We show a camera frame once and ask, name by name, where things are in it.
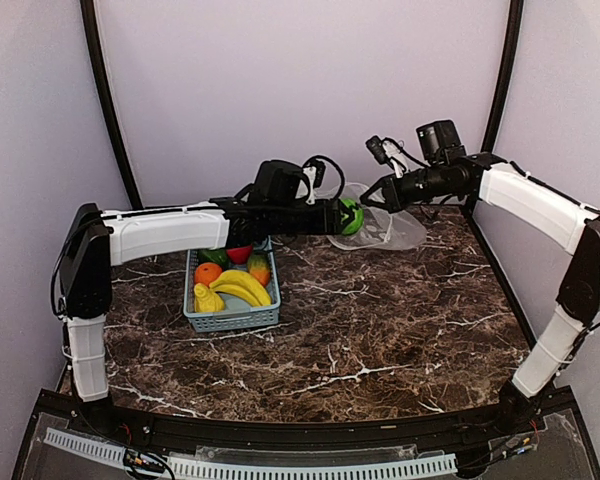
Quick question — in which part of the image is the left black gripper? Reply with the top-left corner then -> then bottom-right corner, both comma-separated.
270,198 -> 355,235

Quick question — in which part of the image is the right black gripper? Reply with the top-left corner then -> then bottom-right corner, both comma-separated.
360,162 -> 455,213

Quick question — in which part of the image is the clear dotted zip bag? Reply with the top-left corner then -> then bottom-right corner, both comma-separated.
327,205 -> 427,251

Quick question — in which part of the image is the green toy watermelon ball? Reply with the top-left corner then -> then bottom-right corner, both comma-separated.
339,198 -> 364,236

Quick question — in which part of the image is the blue perforated plastic basket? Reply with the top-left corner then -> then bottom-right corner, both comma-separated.
182,237 -> 281,333

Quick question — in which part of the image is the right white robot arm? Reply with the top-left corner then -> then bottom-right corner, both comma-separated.
361,120 -> 600,434

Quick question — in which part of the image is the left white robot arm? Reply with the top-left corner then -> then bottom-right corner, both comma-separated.
49,155 -> 355,436

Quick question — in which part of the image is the red toy apple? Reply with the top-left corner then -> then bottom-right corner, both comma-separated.
226,245 -> 253,265

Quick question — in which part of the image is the green toy bell pepper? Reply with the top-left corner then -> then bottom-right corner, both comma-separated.
196,249 -> 231,270

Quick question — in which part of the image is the green toy mango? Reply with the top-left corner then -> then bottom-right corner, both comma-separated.
247,253 -> 272,287

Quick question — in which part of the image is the yellow toy banana bunch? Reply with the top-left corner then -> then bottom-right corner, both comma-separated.
210,270 -> 272,307

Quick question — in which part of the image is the orange toy orange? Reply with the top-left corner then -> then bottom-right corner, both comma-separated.
194,262 -> 224,287

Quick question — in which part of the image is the yellow toy pear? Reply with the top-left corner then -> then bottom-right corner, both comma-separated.
194,283 -> 225,313

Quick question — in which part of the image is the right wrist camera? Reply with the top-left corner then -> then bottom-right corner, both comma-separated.
365,135 -> 409,178

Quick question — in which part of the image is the right black frame post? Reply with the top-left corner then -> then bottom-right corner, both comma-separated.
481,0 -> 525,152

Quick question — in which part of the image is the black frame post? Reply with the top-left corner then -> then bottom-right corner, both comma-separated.
79,0 -> 143,210
481,0 -> 525,152

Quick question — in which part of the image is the grey slotted cable duct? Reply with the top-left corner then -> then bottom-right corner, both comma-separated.
43,427 -> 458,479

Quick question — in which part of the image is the black front rail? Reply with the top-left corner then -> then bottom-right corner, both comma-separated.
34,387 -> 575,453

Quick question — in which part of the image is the left black frame post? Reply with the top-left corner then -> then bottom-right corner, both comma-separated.
79,0 -> 143,210

